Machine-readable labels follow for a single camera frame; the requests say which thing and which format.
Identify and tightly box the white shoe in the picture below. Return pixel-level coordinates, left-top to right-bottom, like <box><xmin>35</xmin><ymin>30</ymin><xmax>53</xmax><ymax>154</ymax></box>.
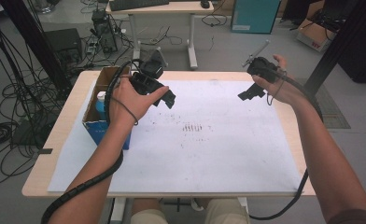
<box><xmin>190</xmin><ymin>199</ymin><xmax>204</xmax><ymax>213</ymax></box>

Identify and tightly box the white table mat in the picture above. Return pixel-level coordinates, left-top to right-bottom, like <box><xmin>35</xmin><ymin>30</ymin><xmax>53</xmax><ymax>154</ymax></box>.
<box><xmin>47</xmin><ymin>78</ymin><xmax>305</xmax><ymax>194</ymax></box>

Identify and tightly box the blue detergent bottle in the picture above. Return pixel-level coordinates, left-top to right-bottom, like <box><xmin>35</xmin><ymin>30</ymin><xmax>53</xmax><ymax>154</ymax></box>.
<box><xmin>95</xmin><ymin>91</ymin><xmax>108</xmax><ymax>121</ymax></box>

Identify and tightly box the white desk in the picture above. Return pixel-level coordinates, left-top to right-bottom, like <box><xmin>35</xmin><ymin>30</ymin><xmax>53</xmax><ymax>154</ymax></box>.
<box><xmin>106</xmin><ymin>0</ymin><xmax>215</xmax><ymax>70</ymax></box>

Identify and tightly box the person's left hand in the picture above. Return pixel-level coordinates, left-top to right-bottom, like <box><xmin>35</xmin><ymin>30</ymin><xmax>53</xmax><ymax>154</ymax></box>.
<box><xmin>108</xmin><ymin>76</ymin><xmax>170</xmax><ymax>125</ymax></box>

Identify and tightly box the blue cardboard box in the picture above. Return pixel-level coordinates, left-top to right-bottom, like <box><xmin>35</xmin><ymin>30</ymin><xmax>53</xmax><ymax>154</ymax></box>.
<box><xmin>81</xmin><ymin>65</ymin><xmax>133</xmax><ymax>151</ymax></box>

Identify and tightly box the open brown cardboard box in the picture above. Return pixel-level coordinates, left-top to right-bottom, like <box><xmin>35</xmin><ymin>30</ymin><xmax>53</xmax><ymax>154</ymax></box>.
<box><xmin>296</xmin><ymin>18</ymin><xmax>338</xmax><ymax>53</ymax></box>

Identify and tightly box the teal box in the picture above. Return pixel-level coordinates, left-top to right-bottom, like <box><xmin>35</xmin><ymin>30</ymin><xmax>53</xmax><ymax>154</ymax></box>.
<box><xmin>231</xmin><ymin>0</ymin><xmax>282</xmax><ymax>35</ymax></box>

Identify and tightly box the large dark cabinet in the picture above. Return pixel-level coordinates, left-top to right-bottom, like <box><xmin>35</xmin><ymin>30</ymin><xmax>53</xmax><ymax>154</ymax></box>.
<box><xmin>338</xmin><ymin>15</ymin><xmax>366</xmax><ymax>84</ymax></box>

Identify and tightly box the black keyboard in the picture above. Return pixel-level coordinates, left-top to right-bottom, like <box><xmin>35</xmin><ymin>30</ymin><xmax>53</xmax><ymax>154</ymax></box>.
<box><xmin>108</xmin><ymin>0</ymin><xmax>170</xmax><ymax>12</ymax></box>

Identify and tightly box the left thin black wrist strap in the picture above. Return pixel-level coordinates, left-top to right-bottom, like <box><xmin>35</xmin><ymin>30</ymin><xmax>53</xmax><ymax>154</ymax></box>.
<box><xmin>110</xmin><ymin>96</ymin><xmax>139</xmax><ymax>126</ymax></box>

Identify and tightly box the black floor box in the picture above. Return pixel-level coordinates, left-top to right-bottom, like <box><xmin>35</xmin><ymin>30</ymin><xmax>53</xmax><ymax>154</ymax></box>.
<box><xmin>44</xmin><ymin>28</ymin><xmax>83</xmax><ymax>64</ymax></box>

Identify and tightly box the thin cable under desk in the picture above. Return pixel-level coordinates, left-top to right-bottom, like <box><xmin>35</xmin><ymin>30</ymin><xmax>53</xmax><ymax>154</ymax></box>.
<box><xmin>140</xmin><ymin>26</ymin><xmax>184</xmax><ymax>46</ymax></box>

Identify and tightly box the person's left leg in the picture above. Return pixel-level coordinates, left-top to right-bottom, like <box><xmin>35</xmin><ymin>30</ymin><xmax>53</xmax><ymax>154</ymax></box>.
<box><xmin>131</xmin><ymin>198</ymin><xmax>170</xmax><ymax>224</ymax></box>

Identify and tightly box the thin black wrist strap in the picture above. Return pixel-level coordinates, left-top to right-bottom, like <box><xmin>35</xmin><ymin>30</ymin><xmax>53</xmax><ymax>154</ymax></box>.
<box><xmin>110</xmin><ymin>96</ymin><xmax>139</xmax><ymax>126</ymax></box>
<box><xmin>266</xmin><ymin>69</ymin><xmax>288</xmax><ymax>106</ymax></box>

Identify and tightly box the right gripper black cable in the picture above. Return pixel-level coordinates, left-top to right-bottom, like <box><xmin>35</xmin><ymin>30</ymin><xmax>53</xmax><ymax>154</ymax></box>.
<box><xmin>248</xmin><ymin>69</ymin><xmax>324</xmax><ymax>221</ymax></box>

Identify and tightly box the floor cable bundle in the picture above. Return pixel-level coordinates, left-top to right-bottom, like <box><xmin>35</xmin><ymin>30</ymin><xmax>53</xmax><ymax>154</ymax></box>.
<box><xmin>0</xmin><ymin>18</ymin><xmax>70</xmax><ymax>188</ymax></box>

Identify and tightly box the black slanted pole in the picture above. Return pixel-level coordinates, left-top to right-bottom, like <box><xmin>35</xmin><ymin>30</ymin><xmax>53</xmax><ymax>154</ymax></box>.
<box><xmin>0</xmin><ymin>0</ymin><xmax>73</xmax><ymax>91</ymax></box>

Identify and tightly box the black metal stand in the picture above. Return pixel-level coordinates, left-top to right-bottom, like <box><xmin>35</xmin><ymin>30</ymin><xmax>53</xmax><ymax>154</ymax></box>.
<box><xmin>302</xmin><ymin>0</ymin><xmax>366</xmax><ymax>97</ymax></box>

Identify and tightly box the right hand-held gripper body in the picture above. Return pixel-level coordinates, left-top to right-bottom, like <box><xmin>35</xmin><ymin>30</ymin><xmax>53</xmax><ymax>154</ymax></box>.
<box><xmin>241</xmin><ymin>39</ymin><xmax>280</xmax><ymax>83</ymax></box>

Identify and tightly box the black computer tower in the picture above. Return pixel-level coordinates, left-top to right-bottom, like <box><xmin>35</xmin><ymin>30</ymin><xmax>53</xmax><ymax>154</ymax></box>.
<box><xmin>91</xmin><ymin>9</ymin><xmax>119</xmax><ymax>54</ymax></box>

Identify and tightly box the dark grid floor mat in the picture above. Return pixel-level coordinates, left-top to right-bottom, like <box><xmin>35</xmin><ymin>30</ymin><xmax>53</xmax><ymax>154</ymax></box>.
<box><xmin>296</xmin><ymin>77</ymin><xmax>352</xmax><ymax>130</ymax></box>

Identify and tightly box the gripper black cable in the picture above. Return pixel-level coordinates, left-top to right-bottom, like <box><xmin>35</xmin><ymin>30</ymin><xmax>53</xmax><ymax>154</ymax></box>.
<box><xmin>40</xmin><ymin>59</ymin><xmax>145</xmax><ymax>224</ymax></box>
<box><xmin>248</xmin><ymin>69</ymin><xmax>324</xmax><ymax>221</ymax></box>

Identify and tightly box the black cable loop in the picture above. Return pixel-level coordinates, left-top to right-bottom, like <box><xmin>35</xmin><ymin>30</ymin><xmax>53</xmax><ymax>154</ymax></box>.
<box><xmin>201</xmin><ymin>13</ymin><xmax>228</xmax><ymax>28</ymax></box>

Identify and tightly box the person's right leg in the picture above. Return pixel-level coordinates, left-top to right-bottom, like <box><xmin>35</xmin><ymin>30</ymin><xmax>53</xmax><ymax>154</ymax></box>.
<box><xmin>204</xmin><ymin>198</ymin><xmax>250</xmax><ymax>224</ymax></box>

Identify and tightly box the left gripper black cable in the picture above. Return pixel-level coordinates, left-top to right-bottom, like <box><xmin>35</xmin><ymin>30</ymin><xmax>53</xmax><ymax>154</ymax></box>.
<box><xmin>40</xmin><ymin>59</ymin><xmax>145</xmax><ymax>224</ymax></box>

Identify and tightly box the person's right hand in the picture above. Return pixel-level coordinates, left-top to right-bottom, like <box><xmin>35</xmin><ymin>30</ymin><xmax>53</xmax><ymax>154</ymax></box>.
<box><xmin>251</xmin><ymin>54</ymin><xmax>303</xmax><ymax>106</ymax></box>

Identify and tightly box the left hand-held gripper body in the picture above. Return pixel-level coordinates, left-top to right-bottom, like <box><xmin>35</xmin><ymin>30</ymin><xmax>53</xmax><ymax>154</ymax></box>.
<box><xmin>129</xmin><ymin>48</ymin><xmax>168</xmax><ymax>96</ymax></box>

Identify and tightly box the person's leg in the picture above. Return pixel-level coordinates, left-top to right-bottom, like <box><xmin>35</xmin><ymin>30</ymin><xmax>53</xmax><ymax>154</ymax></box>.
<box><xmin>204</xmin><ymin>198</ymin><xmax>250</xmax><ymax>224</ymax></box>
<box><xmin>131</xmin><ymin>198</ymin><xmax>170</xmax><ymax>224</ymax></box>

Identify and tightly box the right thin black wrist strap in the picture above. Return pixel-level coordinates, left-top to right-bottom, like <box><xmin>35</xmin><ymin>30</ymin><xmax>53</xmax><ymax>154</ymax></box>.
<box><xmin>266</xmin><ymin>69</ymin><xmax>288</xmax><ymax>106</ymax></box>

